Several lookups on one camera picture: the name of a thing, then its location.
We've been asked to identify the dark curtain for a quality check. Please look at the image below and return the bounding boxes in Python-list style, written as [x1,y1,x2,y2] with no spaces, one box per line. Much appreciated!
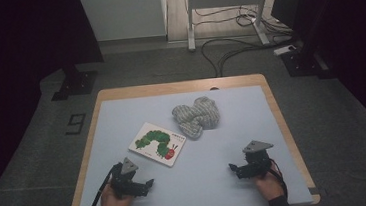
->
[0,0,117,206]
[295,0,366,153]

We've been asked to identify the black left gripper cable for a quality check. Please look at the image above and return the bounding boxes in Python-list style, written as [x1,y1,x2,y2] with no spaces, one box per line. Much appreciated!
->
[73,163,126,206]

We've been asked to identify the black monitor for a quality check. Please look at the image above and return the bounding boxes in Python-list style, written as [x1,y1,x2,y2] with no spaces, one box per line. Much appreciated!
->
[269,0,313,33]

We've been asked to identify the white cabinet panel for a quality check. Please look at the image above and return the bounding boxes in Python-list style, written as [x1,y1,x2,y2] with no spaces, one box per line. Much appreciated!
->
[77,0,170,45]

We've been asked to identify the person's right hand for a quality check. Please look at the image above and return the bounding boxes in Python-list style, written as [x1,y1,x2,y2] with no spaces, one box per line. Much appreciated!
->
[252,164,286,203]

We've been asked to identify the white power strip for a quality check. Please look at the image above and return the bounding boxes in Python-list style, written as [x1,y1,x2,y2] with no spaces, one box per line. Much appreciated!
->
[272,43,298,57]

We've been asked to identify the black red right gripper cable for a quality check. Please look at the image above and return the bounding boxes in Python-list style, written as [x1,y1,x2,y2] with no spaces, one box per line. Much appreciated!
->
[269,157,290,200]

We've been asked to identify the black stand base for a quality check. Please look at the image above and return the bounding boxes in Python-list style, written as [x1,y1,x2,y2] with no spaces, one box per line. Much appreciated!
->
[48,61,100,102]
[280,48,332,83]

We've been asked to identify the caterpillar picture board book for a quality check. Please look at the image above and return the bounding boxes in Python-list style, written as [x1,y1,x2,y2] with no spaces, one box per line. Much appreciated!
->
[126,118,189,171]

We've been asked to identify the wooden table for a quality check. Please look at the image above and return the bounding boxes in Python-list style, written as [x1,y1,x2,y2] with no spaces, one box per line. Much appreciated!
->
[56,69,322,206]

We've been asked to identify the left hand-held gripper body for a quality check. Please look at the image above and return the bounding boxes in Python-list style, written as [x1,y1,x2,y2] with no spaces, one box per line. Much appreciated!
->
[108,156,142,202]

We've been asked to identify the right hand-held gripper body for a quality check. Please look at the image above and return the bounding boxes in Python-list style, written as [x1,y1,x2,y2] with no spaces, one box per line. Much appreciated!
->
[241,138,277,179]

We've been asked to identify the black floor cables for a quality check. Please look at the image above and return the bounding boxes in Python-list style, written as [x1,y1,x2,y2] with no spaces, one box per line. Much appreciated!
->
[194,0,301,79]

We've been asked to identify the pale blue table mat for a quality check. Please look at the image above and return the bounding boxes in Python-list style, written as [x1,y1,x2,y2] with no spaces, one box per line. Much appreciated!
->
[65,81,314,206]

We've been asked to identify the grey striped knitted cloth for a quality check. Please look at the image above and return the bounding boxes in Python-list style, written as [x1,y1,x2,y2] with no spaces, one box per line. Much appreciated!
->
[170,95,223,142]

